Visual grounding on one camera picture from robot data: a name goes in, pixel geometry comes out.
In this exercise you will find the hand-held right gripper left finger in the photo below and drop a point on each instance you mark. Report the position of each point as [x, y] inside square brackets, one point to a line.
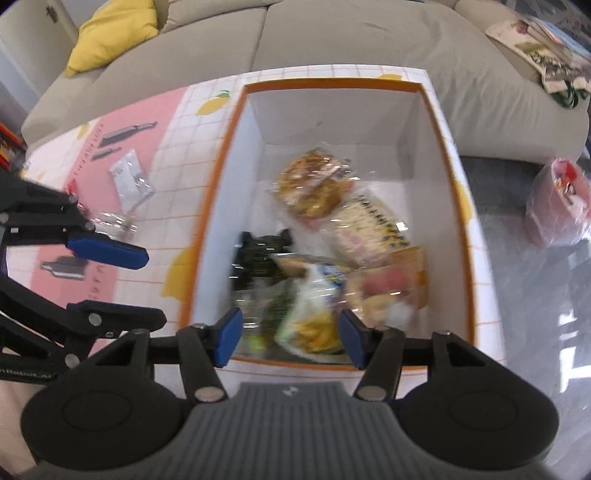
[228, 337]

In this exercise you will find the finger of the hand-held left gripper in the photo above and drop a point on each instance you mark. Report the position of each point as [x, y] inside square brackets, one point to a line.
[106, 249]
[120, 316]

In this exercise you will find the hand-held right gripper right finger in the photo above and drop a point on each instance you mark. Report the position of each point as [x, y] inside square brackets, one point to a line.
[352, 339]

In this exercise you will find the clear bag of white candies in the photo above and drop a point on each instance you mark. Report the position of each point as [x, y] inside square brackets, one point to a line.
[111, 224]

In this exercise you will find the yellow green snack bag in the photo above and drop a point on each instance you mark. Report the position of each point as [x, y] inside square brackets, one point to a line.
[314, 323]

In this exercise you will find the golden snack packet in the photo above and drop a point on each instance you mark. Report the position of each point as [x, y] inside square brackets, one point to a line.
[397, 277]

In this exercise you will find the checkered edge snack packet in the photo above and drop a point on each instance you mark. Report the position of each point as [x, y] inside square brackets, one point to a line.
[369, 226]

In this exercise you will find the clear bag of fried crackers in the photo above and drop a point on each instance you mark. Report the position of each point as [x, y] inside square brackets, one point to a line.
[311, 184]

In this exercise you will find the orange cardboard box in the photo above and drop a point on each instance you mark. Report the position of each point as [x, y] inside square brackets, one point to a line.
[323, 115]

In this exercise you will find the small clear nut bag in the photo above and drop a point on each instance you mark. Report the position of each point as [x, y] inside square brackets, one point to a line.
[129, 177]

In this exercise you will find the yellow cushion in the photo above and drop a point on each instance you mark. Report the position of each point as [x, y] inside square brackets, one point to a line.
[115, 32]

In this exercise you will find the trash bin with pink bag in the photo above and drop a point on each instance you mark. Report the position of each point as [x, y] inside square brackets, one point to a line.
[554, 217]

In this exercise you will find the beige sofa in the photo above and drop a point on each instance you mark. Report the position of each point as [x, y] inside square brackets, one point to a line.
[369, 41]

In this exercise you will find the printed tote bag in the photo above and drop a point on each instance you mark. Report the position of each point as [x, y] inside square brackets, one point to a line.
[565, 83]

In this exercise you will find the stack of magazines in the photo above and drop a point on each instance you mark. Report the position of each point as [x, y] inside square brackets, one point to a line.
[531, 32]

